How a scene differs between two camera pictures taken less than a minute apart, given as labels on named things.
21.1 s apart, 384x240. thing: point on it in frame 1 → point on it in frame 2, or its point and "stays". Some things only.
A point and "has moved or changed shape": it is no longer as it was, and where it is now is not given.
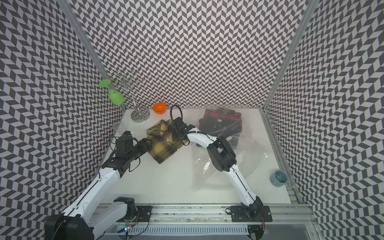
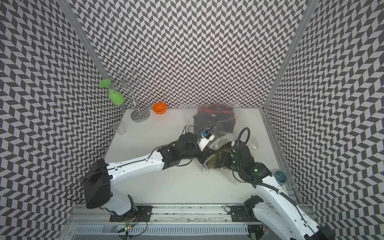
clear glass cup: (118, 127) stays
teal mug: (278, 178) stays
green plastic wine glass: (115, 96) stays
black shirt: (221, 126) has moved or changed shape
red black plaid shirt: (223, 113) → (214, 109)
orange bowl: (159, 108) stays
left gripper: (145, 146) → (206, 153)
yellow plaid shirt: (162, 143) has moved or changed shape
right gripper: (174, 137) → (225, 160)
